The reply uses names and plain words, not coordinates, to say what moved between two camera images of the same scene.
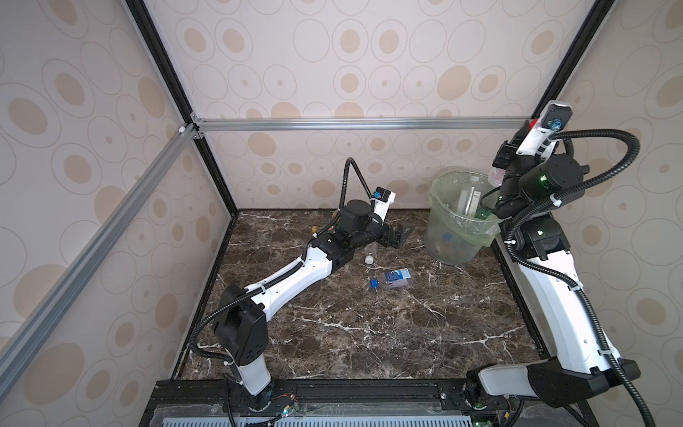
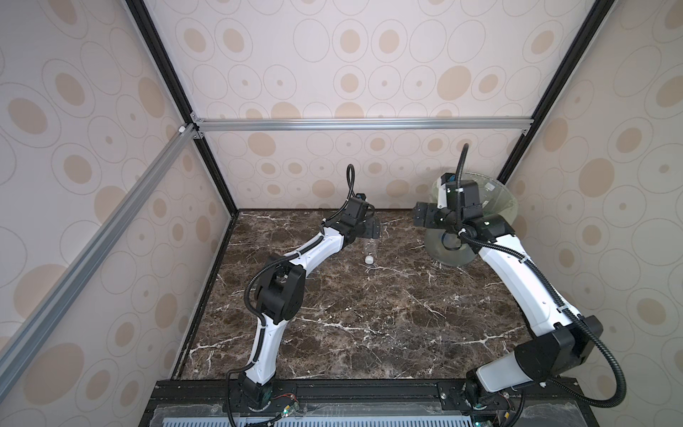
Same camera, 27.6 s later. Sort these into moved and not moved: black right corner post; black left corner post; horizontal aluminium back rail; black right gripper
Moved: black right gripper
Not moved: horizontal aluminium back rail; black right corner post; black left corner post
